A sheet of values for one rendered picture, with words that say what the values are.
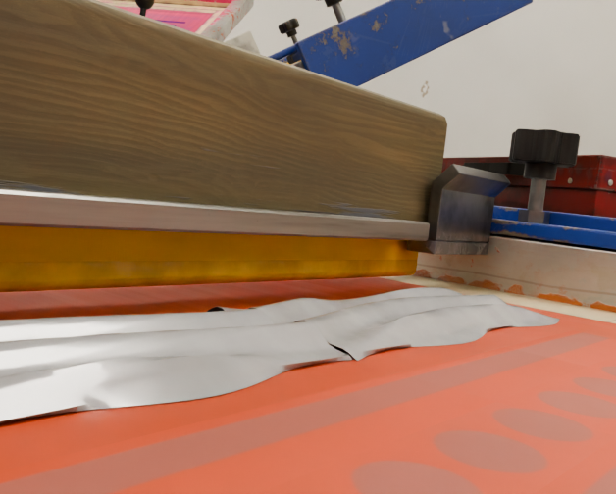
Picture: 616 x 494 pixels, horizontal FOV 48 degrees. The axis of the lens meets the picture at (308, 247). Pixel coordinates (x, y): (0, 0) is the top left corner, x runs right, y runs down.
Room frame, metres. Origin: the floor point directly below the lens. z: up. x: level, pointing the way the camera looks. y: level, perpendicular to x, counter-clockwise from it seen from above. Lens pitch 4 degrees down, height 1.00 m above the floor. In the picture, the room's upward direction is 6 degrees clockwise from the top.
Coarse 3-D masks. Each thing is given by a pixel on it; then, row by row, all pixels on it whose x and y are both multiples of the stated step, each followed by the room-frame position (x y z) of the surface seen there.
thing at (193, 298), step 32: (128, 288) 0.29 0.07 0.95; (160, 288) 0.30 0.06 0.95; (192, 288) 0.31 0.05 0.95; (224, 288) 0.32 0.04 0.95; (256, 288) 0.34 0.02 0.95; (288, 288) 0.35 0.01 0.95; (320, 288) 0.36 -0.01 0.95; (352, 288) 0.38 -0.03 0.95; (384, 288) 0.39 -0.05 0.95; (576, 320) 0.35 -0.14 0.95; (384, 352) 0.22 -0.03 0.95; (416, 352) 0.23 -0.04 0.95; (448, 352) 0.24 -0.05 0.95; (480, 352) 0.24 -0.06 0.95
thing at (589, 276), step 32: (448, 256) 0.47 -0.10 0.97; (480, 256) 0.46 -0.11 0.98; (512, 256) 0.44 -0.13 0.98; (544, 256) 0.43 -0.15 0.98; (576, 256) 0.42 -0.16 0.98; (608, 256) 0.41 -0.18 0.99; (512, 288) 0.44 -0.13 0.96; (544, 288) 0.43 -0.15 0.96; (576, 288) 0.42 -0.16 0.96; (608, 288) 0.40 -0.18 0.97
